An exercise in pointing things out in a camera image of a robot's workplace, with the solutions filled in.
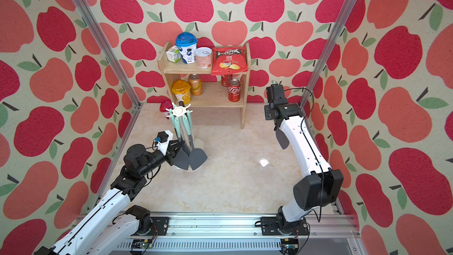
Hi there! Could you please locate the grey turner green handle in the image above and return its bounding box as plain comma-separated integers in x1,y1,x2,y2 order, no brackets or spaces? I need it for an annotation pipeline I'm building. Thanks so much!
276,129,290,150

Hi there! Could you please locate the cream spoon green handle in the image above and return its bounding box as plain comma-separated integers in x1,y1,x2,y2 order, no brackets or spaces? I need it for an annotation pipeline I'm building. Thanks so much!
193,138,205,150

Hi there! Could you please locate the grey slotted spatula green handle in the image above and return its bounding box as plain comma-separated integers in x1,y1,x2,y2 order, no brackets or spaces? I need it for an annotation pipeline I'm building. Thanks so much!
182,110,208,171

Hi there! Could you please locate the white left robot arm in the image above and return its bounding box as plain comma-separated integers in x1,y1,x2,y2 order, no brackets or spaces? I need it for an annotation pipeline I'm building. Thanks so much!
36,139,184,255

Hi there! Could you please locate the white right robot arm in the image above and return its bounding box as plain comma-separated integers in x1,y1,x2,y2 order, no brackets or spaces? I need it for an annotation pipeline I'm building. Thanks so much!
260,84,344,236

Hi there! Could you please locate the white utensil rack stand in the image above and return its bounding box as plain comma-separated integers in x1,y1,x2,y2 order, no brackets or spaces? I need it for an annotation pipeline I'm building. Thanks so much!
170,102,195,171

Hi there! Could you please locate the red lid small cup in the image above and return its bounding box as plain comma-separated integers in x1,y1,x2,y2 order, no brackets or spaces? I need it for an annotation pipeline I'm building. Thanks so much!
159,100,173,119

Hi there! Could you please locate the yellow mango cup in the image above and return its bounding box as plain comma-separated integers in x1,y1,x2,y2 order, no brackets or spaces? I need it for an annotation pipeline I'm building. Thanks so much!
172,79,191,105

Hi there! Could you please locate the orange soda can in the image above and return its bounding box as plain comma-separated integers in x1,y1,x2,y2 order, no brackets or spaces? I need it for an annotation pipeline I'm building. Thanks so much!
188,74,203,96

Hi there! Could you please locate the wooden two-tier shelf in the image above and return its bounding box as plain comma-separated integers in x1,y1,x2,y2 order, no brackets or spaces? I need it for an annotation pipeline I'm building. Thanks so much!
157,41,251,129

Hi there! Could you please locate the red cola can front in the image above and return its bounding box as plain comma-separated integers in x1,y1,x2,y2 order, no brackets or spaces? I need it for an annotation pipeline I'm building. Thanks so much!
228,79,241,102

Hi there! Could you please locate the red cola can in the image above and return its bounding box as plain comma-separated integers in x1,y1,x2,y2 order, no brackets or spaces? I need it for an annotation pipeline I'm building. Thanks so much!
221,74,232,87
228,79,241,102

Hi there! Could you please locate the red cola can back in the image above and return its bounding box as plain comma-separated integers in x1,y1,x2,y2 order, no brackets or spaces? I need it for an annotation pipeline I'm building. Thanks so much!
221,74,232,87

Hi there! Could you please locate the small white green carton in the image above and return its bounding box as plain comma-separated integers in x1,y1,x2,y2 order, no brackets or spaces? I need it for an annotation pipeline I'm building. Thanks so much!
166,46,182,63

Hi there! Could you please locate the pink tin can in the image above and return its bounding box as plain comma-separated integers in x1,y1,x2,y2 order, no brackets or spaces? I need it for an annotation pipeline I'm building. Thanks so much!
195,47,213,69

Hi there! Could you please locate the red chips bag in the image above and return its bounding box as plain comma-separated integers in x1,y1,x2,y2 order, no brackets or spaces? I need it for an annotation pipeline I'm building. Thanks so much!
211,47,248,76

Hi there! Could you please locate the blue lid yogurt cup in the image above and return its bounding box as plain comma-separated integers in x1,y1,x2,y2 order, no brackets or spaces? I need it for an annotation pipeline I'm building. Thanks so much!
175,32,198,64

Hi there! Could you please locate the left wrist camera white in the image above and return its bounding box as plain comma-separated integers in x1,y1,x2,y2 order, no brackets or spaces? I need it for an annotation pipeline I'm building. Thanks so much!
154,130,173,155

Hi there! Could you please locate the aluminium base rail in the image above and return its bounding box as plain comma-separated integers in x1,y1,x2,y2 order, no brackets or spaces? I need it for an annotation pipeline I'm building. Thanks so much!
84,212,367,255

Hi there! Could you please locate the aluminium frame post left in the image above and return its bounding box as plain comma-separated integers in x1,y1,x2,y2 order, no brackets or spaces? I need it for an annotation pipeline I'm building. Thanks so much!
72,0,142,109

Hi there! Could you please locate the aluminium frame post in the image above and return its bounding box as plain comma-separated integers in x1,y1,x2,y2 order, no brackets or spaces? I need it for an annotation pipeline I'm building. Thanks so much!
72,0,142,109
299,0,357,109

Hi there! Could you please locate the aluminium frame post right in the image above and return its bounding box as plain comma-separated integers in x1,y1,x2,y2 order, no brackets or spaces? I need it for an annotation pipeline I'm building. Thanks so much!
299,0,357,109

